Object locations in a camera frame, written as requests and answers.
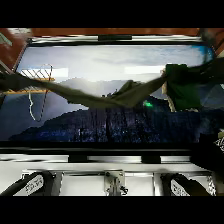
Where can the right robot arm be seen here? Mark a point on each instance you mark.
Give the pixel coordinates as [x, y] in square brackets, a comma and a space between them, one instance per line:
[181, 186]

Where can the dark green T-shirt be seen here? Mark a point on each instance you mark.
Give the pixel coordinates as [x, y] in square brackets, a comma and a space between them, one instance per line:
[182, 89]

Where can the black garment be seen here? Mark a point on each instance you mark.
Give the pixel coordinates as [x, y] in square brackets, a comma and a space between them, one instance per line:
[209, 156]

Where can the olive grey garment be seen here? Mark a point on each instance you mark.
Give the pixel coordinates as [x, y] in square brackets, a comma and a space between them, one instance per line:
[100, 99]

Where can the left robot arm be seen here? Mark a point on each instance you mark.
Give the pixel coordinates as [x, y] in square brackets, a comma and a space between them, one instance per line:
[30, 184]

